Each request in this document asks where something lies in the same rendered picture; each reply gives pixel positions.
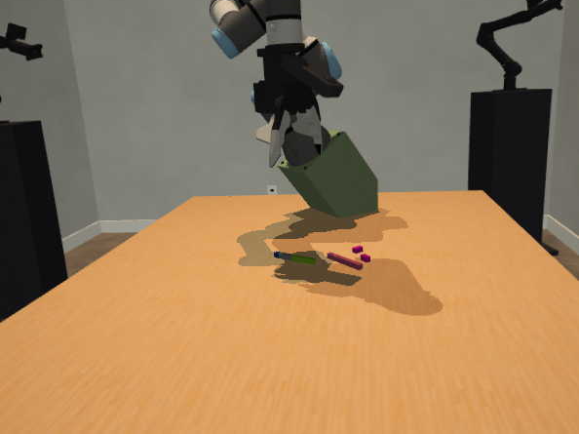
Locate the lime green rod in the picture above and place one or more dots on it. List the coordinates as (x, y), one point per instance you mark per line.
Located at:
(303, 259)

